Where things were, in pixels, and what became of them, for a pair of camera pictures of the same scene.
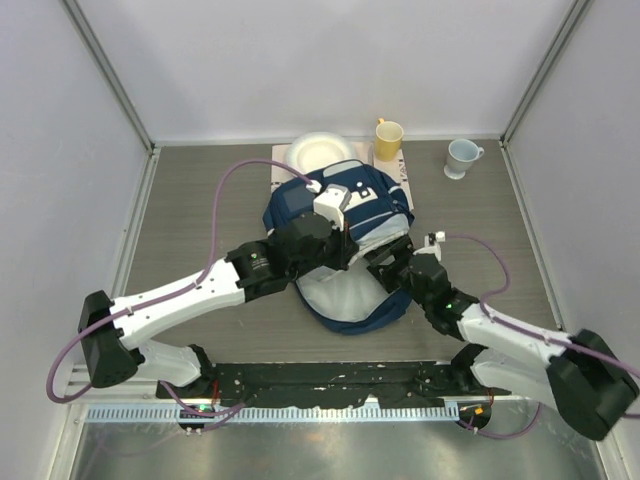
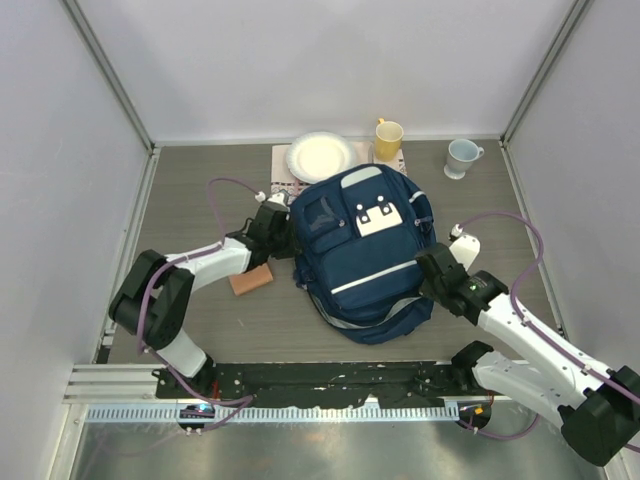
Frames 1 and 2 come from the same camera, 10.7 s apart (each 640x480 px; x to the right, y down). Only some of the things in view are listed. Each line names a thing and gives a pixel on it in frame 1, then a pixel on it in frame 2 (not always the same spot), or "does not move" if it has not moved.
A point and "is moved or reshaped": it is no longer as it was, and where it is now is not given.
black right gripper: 401,251 -> 427,290
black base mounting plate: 322,384 does not move
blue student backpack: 348,296 is moved or reshaped
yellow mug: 388,138 does not move
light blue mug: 461,155 does not move
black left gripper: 346,250 -> 290,251
